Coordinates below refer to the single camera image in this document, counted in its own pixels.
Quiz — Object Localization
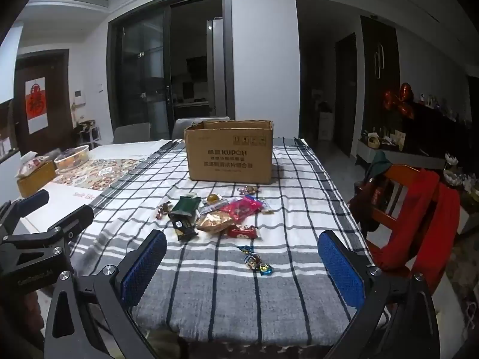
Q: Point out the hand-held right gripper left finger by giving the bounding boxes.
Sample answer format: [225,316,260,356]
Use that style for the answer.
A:
[44,229,168,359]

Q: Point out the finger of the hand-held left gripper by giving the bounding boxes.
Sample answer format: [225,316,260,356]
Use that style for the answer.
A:
[0,189,50,233]
[0,205,95,257]

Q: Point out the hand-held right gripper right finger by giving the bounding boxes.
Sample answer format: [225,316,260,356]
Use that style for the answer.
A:
[317,230,441,359]

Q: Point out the black snack packet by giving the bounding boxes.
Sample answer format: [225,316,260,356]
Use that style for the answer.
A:
[169,213,200,241]

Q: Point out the green snack packet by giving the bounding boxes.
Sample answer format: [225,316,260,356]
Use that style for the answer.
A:
[170,194,203,222]

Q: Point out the tan snack packet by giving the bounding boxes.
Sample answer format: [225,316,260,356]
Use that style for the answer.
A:
[195,210,234,233]

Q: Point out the clear plastic snack packet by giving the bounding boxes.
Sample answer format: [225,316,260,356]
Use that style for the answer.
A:
[198,202,230,217]

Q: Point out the brown blue candy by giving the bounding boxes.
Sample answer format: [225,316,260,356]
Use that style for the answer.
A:
[243,253,263,271]

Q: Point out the red snack bar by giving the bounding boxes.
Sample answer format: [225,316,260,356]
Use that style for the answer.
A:
[226,223,260,239]

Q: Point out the pink red snack packet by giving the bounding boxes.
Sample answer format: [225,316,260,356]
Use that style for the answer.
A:
[219,196,263,220]

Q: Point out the brown cardboard box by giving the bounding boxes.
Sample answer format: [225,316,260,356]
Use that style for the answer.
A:
[183,120,275,185]

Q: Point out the wooden tissue box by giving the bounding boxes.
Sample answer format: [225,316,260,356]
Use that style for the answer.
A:
[17,161,57,198]

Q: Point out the white printed table mat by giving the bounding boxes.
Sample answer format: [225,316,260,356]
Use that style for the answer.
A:
[20,181,103,232]

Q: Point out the tissue pack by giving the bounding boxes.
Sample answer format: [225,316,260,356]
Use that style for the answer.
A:
[17,151,53,178]

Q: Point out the patterned table mat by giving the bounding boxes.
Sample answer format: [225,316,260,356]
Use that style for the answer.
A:
[52,158,145,189]

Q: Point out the dark plastic container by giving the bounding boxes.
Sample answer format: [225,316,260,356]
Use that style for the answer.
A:
[45,148,72,161]

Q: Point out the clear plastic basket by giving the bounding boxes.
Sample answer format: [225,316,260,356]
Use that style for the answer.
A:
[54,145,90,173]

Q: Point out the checkered grey white tablecloth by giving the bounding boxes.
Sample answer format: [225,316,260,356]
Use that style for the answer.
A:
[69,136,390,345]

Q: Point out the white stool with clutter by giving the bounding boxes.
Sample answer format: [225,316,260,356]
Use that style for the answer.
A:
[73,120,100,146]

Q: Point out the red white door poster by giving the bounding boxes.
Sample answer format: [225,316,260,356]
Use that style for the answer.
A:
[25,77,46,134]

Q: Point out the red garment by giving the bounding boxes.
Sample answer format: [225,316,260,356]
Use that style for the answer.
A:
[369,168,461,296]

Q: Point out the small grey dining chair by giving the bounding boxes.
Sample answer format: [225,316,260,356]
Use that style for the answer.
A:
[113,122,151,144]

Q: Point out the brown wooden door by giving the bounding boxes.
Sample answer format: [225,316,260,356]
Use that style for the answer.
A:
[14,49,75,154]

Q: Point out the orange wooden chair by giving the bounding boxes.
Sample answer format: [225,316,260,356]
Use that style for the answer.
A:
[348,164,461,270]

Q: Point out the green cloth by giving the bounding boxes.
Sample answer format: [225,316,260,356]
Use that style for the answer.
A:
[365,150,392,180]

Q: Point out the white sideboard cabinet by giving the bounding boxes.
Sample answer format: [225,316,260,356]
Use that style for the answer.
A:
[355,135,447,170]

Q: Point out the wide grey dining chair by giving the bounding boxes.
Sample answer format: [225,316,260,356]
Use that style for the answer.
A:
[172,117,230,140]

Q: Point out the white paper bag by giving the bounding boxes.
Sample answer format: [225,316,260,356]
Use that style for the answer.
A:
[318,110,334,141]

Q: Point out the white flower ornament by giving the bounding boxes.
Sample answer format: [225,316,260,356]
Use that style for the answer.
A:
[445,153,462,186]

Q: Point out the black sliding glass door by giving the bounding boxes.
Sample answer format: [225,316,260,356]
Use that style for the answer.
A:
[107,0,236,143]

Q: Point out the red foil balloons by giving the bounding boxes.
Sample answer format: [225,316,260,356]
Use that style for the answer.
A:
[382,83,416,119]

